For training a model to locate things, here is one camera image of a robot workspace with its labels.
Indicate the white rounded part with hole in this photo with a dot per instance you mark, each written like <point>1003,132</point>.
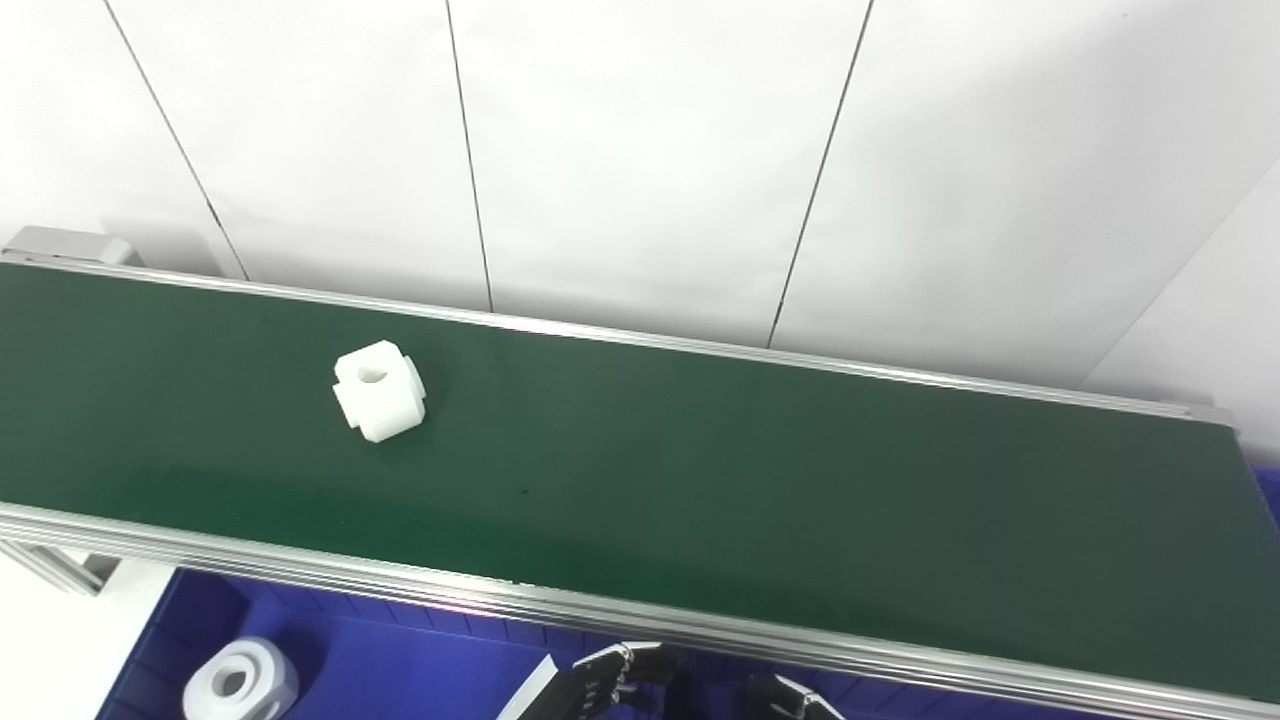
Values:
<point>260,690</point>

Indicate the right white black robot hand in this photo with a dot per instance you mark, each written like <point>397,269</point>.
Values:
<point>795,705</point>

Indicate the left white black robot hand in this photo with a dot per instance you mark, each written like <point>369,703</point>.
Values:
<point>580,690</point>

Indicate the green conveyor belt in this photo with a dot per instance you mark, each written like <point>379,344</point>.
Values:
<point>750,480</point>
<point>600,605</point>

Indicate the aluminium conveyor support leg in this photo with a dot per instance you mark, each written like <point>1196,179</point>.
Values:
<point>70,570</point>

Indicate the blue plastic bin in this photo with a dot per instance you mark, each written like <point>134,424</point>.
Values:
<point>400,670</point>
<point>1272,495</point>
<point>900,700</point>

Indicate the white blocky part with hole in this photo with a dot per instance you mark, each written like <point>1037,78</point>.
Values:
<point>385,405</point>

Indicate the grey conveyor end housing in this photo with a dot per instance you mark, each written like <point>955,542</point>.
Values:
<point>70,245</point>

